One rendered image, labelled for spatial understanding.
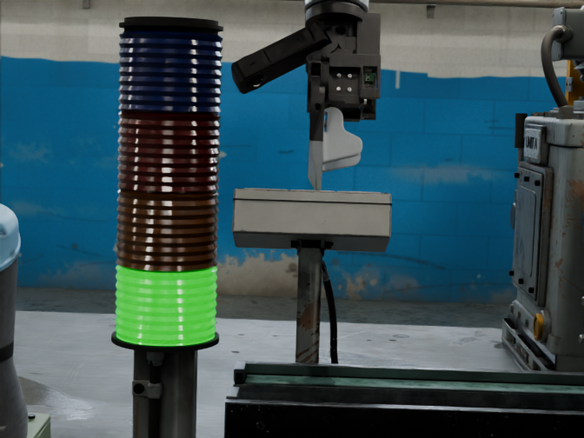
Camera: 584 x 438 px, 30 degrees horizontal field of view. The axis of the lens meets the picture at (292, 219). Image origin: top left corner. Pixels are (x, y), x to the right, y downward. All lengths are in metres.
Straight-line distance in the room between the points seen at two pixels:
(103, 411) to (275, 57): 0.46
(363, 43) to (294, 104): 5.16
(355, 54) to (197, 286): 0.64
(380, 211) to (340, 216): 0.04
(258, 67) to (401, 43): 5.21
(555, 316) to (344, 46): 0.45
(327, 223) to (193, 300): 0.55
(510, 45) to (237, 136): 1.67
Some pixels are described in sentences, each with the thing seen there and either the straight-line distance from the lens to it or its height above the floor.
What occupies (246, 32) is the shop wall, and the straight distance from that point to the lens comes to 6.43.
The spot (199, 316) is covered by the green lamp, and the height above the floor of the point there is 1.05.
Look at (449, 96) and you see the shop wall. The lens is 6.44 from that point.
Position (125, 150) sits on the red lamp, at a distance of 0.63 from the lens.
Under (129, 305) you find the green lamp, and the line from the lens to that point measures 0.63.
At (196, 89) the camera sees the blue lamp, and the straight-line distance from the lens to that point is 0.62.
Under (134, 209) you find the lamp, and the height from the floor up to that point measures 1.11.
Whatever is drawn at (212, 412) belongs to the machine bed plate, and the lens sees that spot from 1.32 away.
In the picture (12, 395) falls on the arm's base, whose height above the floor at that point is 0.88.
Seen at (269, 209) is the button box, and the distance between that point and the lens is 1.17.
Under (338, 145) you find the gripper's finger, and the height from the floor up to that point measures 1.13.
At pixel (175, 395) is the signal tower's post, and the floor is 1.00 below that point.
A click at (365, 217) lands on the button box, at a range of 1.17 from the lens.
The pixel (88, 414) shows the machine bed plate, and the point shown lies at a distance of 1.32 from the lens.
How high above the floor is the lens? 1.18
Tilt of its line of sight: 6 degrees down
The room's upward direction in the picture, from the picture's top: 2 degrees clockwise
